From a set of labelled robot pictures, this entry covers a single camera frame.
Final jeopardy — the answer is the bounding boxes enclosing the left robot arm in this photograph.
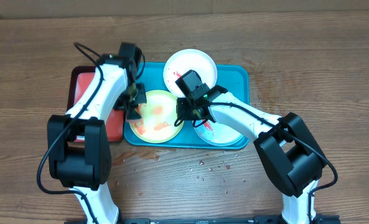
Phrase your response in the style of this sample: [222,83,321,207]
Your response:
[36,42,146,223]

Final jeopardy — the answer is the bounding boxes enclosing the dark red water tray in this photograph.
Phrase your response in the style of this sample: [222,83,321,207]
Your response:
[67,66,124,142]

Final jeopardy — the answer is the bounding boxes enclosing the green and orange sponge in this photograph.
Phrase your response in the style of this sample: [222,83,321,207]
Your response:
[125,106,142,123]

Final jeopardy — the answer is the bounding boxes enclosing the yellow-green plate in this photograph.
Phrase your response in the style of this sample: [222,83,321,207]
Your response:
[129,90,183,143]

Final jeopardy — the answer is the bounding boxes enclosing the white plate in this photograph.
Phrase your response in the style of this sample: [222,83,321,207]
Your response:
[163,49,218,98]

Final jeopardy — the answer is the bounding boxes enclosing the light blue plate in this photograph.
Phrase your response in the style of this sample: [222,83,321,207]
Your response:
[194,121,243,147]

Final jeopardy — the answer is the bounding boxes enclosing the teal plastic tray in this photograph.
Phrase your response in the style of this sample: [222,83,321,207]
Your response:
[123,62,250,150]

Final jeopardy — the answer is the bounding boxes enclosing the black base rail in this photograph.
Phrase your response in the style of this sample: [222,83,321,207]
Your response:
[64,214,341,224]

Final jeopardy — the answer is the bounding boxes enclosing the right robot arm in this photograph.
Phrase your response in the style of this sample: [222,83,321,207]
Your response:
[175,70,327,223]

